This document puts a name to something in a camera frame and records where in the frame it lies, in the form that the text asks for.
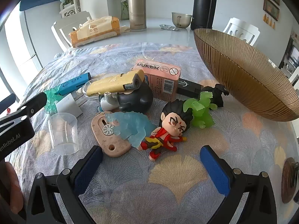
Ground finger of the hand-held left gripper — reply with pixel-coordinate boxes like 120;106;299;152
17;92;48;120
0;93;16;110

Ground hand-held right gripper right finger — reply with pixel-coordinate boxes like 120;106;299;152
200;145;284;224

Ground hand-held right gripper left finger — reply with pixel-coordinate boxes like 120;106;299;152
24;145;104;224

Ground teal translucent figure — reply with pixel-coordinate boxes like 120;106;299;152
44;85;64;114

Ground pink speckled box cutter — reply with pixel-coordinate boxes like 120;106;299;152
91;112;133;158

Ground white cube charger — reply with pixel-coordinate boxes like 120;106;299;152
56;91;83;117

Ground clear plastic cup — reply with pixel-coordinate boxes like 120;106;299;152
48;112;80;155

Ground green translucent figure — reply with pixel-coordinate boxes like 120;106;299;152
183;91;218;129

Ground light blue translucent figure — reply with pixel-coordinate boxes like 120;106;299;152
103;111;157;148

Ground red robed black-haired figurine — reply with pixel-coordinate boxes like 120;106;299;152
140;99;194;162

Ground black monster figure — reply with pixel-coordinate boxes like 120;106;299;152
202;83;230;108

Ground black-headed white-bodied figurine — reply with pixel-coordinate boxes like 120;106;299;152
97;84;154;115

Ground black rectangular box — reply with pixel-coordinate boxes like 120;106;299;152
176;79;202;99

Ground brown ribbed glass bowl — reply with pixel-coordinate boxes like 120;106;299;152
193;28;299;122

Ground pink card box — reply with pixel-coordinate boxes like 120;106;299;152
132;60;182;102

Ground person's left hand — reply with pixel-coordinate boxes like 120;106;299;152
0;161;24;215

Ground leaf patterned tablecloth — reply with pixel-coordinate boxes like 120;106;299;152
5;42;299;224

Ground brown round object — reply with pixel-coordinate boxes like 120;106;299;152
281;157;298;204

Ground white chair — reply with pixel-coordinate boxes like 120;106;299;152
289;68;299;87
222;17;260;47
51;10;94;52

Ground orange tissue pack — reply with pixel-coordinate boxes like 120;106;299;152
68;16;121;48

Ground white carved shelf with flowers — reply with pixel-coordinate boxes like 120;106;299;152
59;0;81;18

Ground glass vase with flowers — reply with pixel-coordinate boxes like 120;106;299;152
109;0;141;21

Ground gold thermos flask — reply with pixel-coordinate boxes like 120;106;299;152
127;0;147;32

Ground metal cup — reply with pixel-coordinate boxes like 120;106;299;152
171;12;192;29

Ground yellow hanging tassels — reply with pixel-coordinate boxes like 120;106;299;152
264;14;275;29

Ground black thermos flask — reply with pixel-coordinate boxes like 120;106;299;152
190;0;219;31

